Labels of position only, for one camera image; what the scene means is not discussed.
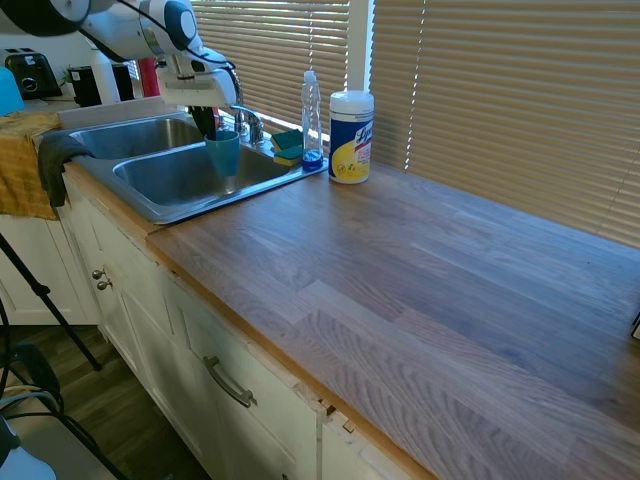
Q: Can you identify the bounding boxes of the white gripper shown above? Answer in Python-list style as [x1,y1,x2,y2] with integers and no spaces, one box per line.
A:
[158,55,237,142]

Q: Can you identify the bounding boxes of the teal plastic mug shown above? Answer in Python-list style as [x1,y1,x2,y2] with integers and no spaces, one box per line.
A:
[203,130,242,178]

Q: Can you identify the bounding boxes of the stainless steel double sink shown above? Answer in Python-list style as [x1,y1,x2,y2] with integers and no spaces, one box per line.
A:
[58,112,330,226]

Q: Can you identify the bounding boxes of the chrome faucet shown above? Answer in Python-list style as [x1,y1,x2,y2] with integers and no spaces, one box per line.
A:
[227,69,267,148]

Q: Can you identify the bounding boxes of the red canister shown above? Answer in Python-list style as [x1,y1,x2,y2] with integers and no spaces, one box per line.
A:
[136,56,163,102]

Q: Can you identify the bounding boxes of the yellow green sponge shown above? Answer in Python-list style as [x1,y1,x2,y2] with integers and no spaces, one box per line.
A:
[273,145,305,169]
[270,129,305,152]

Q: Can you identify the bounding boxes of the clear dish soap bottle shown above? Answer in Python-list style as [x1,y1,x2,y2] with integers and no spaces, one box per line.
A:
[300,69,325,174]

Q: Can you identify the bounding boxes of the narrow beige window blind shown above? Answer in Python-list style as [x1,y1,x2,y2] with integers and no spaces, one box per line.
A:
[191,0,352,134]

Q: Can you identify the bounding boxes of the black coffee machine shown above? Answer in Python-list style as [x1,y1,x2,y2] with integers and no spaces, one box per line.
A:
[66,62,137,108]

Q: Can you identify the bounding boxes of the Lysol wipes canister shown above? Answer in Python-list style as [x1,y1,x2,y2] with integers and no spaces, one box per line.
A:
[327,89,376,186]

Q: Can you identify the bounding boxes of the grey dish cloth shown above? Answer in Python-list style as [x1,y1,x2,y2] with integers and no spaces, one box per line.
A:
[36,131,97,209]

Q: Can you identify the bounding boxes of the black toaster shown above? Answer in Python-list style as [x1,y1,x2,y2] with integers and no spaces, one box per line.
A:
[3,46,64,100]

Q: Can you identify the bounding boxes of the yellow towel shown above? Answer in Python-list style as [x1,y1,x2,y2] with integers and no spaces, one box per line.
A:
[0,111,64,222]

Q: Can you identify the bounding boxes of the white kitchen cabinet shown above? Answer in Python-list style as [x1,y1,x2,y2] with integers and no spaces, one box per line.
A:
[0,169,434,480]

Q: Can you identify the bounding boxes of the black tripod leg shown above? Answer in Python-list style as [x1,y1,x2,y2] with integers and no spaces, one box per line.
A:
[0,231,104,373]

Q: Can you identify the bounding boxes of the wide beige window blind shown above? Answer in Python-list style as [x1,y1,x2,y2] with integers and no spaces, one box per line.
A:
[371,0,640,250]

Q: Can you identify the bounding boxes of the white window frame post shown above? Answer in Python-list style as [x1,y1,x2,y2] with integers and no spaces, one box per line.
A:
[347,0,377,94]

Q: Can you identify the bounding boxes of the metal drawer handle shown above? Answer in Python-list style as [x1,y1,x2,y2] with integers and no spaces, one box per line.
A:
[201,355,259,409]

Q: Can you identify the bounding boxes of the black device with cables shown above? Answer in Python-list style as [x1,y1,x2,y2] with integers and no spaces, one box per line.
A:
[0,343,65,417]

